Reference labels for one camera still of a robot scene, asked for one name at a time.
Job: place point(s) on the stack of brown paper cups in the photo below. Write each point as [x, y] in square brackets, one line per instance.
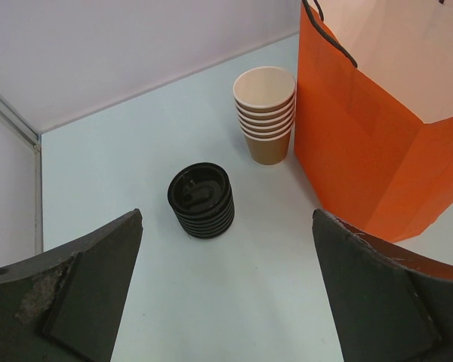
[265, 107]

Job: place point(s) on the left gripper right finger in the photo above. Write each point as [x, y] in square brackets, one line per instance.
[388, 303]

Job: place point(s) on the stack of black lids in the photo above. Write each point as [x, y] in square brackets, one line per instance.
[201, 198]

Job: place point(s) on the orange paper bag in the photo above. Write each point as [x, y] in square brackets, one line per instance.
[374, 131]

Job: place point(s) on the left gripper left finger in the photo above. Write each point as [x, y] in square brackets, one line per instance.
[66, 304]

